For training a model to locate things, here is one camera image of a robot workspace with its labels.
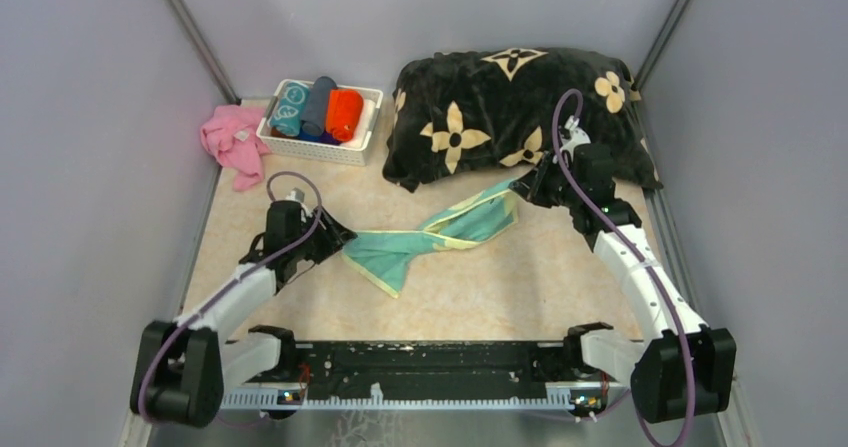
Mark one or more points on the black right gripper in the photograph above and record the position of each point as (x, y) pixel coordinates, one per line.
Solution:
(532, 184)

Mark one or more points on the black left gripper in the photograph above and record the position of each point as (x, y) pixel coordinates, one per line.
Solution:
(333, 237)

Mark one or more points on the white plastic basket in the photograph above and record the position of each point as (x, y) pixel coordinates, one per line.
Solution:
(357, 155)

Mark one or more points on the small teal yellow towel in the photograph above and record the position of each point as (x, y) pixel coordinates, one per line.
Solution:
(383, 256)

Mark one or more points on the patterned teal yellow towel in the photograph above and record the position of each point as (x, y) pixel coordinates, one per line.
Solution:
(285, 115)

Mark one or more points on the orange towel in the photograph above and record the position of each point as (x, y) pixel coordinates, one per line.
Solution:
(343, 113)

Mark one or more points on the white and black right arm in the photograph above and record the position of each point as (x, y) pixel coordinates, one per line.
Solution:
(681, 366)

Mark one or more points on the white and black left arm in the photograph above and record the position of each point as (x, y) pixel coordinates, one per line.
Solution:
(186, 366)

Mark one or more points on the blue rolled towel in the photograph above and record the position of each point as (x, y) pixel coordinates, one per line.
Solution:
(304, 136)

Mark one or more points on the brown rolled towel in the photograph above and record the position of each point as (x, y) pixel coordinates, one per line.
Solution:
(276, 133)

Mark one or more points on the purple rolled towel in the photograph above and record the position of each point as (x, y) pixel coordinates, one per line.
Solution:
(327, 138)

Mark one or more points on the grey rolled towel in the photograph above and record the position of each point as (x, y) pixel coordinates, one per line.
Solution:
(314, 112)

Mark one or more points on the pink towel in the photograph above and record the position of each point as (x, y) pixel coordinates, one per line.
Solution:
(229, 136)

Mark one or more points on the white rolled towel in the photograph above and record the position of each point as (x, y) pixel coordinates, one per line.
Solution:
(362, 128)

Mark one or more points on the black floral pillow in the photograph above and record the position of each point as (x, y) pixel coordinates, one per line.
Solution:
(466, 111)

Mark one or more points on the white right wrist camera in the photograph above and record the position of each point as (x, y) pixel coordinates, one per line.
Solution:
(572, 136)

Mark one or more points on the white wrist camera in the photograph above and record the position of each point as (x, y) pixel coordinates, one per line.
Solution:
(572, 136)
(296, 195)

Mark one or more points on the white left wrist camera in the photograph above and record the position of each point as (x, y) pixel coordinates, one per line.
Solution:
(296, 195)

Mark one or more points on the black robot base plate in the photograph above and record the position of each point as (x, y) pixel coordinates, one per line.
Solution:
(420, 371)

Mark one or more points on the aluminium frame rail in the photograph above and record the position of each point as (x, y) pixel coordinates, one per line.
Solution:
(578, 401)

